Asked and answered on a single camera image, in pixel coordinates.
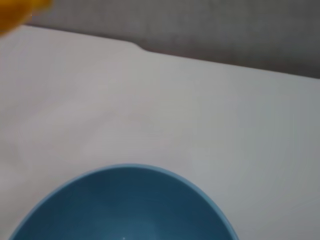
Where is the blue bowl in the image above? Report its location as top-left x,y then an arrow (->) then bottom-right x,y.
6,163 -> 240,240

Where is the yellow banana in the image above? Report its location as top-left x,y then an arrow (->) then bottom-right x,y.
0,0 -> 55,35

